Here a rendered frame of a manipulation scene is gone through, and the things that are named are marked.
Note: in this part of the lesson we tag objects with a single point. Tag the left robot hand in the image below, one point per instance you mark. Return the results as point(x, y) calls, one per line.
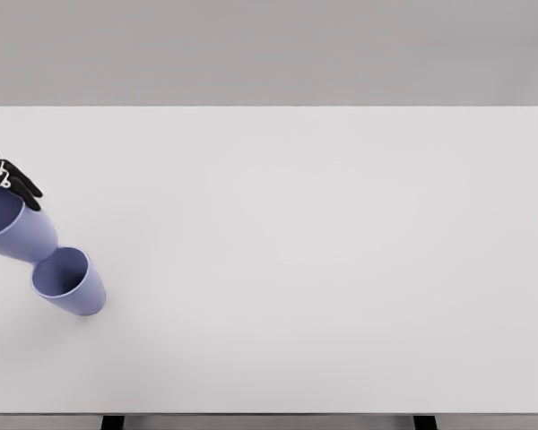
point(13, 177)

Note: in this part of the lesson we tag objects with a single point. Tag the blue plastic cup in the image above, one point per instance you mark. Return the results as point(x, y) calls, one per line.
point(27, 235)
point(72, 286)

